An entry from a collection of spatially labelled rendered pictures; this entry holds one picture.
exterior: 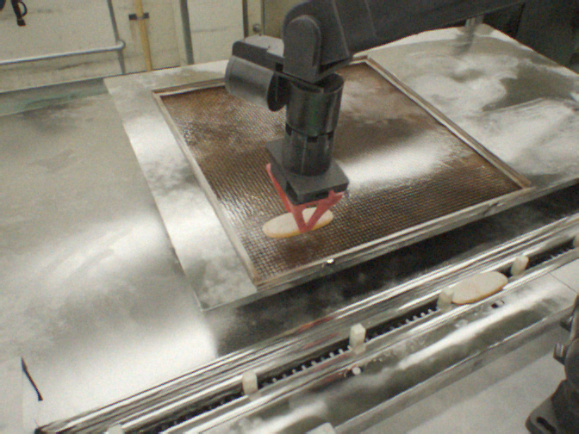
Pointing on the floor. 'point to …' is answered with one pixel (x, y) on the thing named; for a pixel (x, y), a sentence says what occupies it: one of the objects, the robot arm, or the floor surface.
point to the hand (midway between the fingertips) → (299, 216)
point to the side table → (487, 395)
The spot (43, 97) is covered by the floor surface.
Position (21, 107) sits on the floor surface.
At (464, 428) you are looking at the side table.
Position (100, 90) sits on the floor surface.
